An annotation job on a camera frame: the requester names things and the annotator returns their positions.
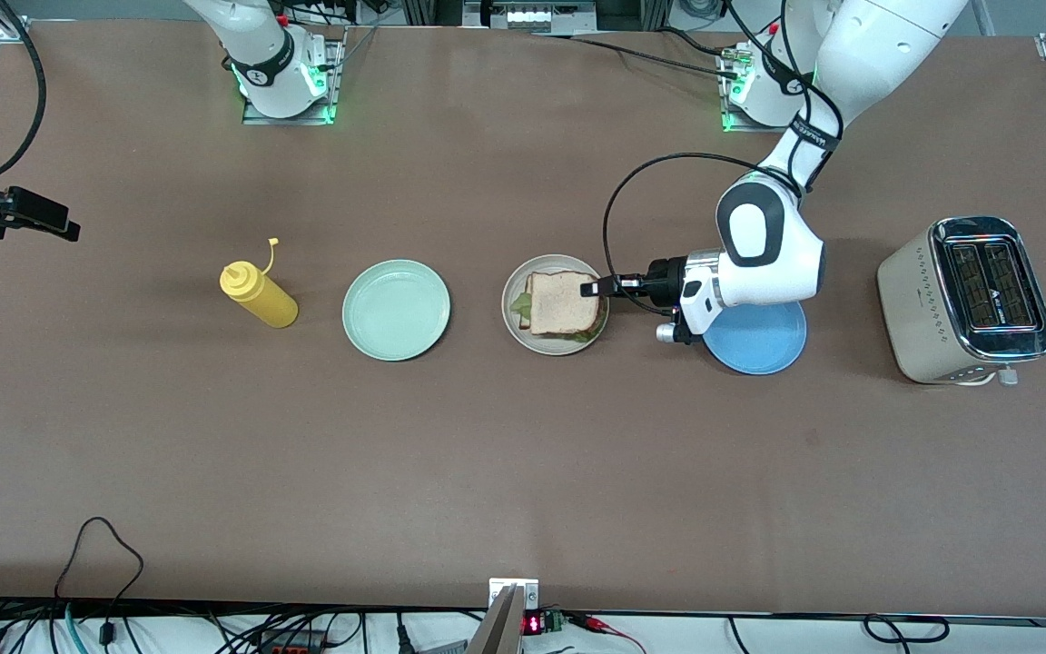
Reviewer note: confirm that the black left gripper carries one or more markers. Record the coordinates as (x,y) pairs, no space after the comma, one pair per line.
(666,280)

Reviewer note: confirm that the toasted bread slice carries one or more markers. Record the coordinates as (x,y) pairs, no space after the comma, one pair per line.
(564,304)

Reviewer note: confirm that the beige plate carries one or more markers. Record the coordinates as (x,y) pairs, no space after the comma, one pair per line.
(559,262)

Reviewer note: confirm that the green lettuce leaf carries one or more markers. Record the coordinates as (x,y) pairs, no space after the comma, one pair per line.
(518,304)

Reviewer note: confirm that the yellow squeeze mustard bottle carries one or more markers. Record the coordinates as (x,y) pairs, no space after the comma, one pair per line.
(264,304)

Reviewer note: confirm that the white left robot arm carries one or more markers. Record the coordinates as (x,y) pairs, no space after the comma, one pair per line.
(777,245)

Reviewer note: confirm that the blue plate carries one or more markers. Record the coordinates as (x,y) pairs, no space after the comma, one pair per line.
(759,350)

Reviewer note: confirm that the mint green plate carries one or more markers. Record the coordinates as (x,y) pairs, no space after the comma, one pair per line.
(396,311)

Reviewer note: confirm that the metal box with light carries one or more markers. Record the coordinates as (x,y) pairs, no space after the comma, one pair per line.
(527,16)

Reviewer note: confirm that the beige chrome toaster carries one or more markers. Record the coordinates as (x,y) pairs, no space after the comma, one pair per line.
(913,309)

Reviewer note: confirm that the small red display board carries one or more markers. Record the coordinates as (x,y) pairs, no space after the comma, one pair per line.
(534,624)

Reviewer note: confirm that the grey aluminium bar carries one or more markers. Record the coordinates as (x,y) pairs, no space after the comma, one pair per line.
(498,631)

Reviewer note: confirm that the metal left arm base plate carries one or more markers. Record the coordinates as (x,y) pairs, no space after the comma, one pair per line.
(732,123)

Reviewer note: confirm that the silver mounting bracket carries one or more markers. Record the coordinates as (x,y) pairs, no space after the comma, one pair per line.
(530,592)

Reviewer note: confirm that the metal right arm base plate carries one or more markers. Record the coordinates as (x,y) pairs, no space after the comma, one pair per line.
(335,86)

